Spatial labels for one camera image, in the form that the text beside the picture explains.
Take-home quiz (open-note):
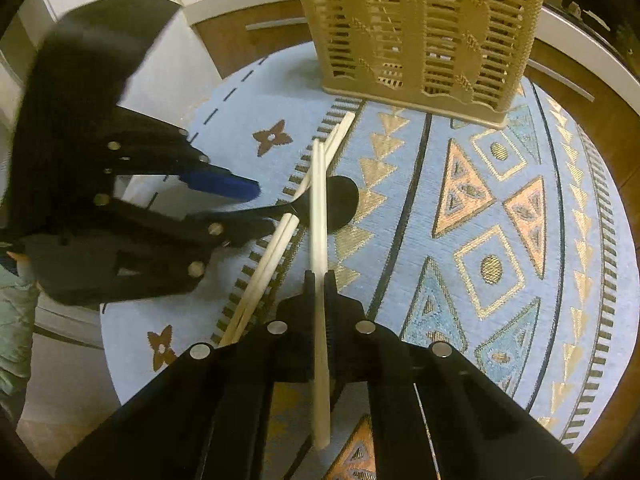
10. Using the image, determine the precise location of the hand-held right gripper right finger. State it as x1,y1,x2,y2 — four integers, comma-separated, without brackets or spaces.
324,270,583,480

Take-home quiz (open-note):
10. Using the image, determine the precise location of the black spoon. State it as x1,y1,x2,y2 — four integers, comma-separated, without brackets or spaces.
250,176,360,233

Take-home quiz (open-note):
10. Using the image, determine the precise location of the yellow plastic utensil basket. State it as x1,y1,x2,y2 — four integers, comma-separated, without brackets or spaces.
289,0,548,128

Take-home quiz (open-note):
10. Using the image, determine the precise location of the short silver drawer handle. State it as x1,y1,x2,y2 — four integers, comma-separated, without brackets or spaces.
527,57,596,102

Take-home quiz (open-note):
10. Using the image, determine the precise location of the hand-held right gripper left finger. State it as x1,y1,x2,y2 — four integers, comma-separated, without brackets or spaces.
55,269,319,480

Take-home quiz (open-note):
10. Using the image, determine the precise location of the long silver drawer handle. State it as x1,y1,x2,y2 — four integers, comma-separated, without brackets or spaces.
245,16,307,32

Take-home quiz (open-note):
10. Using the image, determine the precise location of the black gas stove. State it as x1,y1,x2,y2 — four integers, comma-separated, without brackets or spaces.
542,0,631,41

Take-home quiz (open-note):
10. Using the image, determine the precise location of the wooden chopstick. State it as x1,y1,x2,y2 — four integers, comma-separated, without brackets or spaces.
219,111,357,348
310,137,332,450
232,130,342,341

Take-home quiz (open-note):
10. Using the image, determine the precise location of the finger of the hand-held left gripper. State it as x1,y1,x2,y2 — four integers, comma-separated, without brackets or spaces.
30,195,275,307
102,105,261,201

